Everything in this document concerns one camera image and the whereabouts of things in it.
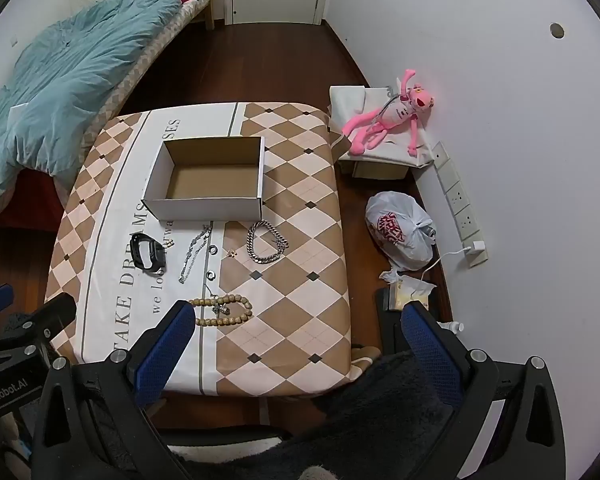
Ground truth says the white power strip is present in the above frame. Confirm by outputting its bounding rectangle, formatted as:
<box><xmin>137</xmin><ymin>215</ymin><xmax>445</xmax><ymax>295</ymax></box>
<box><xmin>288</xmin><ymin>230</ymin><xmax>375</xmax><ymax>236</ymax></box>
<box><xmin>431</xmin><ymin>141</ymin><xmax>490</xmax><ymax>267</ymax></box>

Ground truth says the dark fleece clothing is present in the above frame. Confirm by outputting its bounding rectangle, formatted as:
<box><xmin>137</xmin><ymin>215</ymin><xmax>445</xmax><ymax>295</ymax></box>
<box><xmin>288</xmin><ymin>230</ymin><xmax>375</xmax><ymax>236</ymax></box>
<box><xmin>170</xmin><ymin>350</ymin><xmax>486</xmax><ymax>480</ymax></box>

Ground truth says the white cardboard box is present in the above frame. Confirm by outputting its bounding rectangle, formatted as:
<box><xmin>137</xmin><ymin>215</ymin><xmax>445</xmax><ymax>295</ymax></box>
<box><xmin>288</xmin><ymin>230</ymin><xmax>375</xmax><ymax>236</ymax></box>
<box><xmin>141</xmin><ymin>136</ymin><xmax>266</xmax><ymax>222</ymax></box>

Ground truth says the checkered tablecloth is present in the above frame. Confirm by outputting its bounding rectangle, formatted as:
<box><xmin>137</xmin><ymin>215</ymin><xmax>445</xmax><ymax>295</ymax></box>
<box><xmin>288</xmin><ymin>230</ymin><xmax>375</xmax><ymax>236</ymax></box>
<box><xmin>45</xmin><ymin>101</ymin><xmax>353</xmax><ymax>398</ymax></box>

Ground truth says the white charger cable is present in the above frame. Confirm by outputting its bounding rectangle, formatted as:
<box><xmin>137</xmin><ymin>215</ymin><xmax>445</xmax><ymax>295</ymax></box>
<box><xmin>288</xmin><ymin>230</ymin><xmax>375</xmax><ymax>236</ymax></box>
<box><xmin>420</xmin><ymin>247</ymin><xmax>471</xmax><ymax>286</ymax></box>

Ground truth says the black wristband watch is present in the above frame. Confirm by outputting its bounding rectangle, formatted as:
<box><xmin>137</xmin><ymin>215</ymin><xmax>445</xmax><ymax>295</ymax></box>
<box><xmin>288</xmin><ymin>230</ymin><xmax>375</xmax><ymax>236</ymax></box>
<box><xmin>130</xmin><ymin>232</ymin><xmax>167</xmax><ymax>275</ymax></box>

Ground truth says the wooden bed frame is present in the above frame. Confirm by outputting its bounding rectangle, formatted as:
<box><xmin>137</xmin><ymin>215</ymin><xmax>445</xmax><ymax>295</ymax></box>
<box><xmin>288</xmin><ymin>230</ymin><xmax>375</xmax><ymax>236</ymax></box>
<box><xmin>180</xmin><ymin>0</ymin><xmax>217</xmax><ymax>31</ymax></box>

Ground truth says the teal blanket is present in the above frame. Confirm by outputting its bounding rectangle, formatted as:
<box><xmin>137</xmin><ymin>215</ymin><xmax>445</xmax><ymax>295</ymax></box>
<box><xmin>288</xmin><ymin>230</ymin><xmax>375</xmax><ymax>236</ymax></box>
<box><xmin>0</xmin><ymin>0</ymin><xmax>218</xmax><ymax>231</ymax></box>

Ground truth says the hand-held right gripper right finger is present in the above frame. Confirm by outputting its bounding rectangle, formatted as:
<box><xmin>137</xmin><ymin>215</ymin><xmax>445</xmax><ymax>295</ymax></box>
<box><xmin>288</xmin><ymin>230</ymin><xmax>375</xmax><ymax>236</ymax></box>
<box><xmin>400</xmin><ymin>302</ymin><xmax>568</xmax><ymax>480</ymax></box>

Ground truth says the thick silver chain bracelet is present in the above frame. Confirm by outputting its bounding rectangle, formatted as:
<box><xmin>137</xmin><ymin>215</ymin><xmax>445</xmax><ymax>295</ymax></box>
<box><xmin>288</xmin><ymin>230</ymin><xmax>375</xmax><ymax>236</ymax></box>
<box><xmin>247</xmin><ymin>220</ymin><xmax>290</xmax><ymax>264</ymax></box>

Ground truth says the pink plush toy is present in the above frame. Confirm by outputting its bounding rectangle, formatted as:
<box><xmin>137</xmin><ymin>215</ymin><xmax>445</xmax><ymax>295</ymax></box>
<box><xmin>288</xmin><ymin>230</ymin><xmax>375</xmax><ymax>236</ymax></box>
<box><xmin>342</xmin><ymin>69</ymin><xmax>433</xmax><ymax>157</ymax></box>

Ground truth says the wooden bead bracelet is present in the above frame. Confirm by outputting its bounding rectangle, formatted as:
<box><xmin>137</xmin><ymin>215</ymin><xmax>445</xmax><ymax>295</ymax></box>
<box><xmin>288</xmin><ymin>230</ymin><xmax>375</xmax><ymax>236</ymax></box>
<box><xmin>187</xmin><ymin>295</ymin><xmax>253</xmax><ymax>327</ymax></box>

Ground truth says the red bed base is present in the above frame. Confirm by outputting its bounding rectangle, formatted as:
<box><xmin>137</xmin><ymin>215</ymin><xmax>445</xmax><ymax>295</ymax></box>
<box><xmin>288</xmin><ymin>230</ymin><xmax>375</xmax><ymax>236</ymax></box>
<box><xmin>0</xmin><ymin>164</ymin><xmax>78</xmax><ymax>233</ymax></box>

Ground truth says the white plastic bag red print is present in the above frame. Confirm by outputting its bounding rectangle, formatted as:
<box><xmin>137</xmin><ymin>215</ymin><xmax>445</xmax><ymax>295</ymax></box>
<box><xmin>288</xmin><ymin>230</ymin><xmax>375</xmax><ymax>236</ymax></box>
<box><xmin>365</xmin><ymin>191</ymin><xmax>437</xmax><ymax>270</ymax></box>

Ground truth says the thin silver chain necklace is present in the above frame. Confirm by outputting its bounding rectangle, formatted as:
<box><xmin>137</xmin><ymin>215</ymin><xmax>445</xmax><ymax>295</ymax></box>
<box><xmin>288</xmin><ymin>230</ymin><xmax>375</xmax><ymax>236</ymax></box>
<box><xmin>178</xmin><ymin>223</ymin><xmax>214</xmax><ymax>284</ymax></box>

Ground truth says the clear plastic packet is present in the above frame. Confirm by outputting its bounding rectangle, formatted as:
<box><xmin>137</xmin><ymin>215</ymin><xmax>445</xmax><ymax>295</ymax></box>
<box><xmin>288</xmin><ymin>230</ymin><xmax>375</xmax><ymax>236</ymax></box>
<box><xmin>380</xmin><ymin>270</ymin><xmax>437</xmax><ymax>311</ymax></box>

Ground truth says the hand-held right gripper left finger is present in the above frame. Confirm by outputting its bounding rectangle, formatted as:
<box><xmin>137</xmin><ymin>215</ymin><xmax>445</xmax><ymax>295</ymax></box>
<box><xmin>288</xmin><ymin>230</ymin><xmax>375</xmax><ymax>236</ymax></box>
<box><xmin>32</xmin><ymin>300</ymin><xmax>198</xmax><ymax>480</ymax></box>

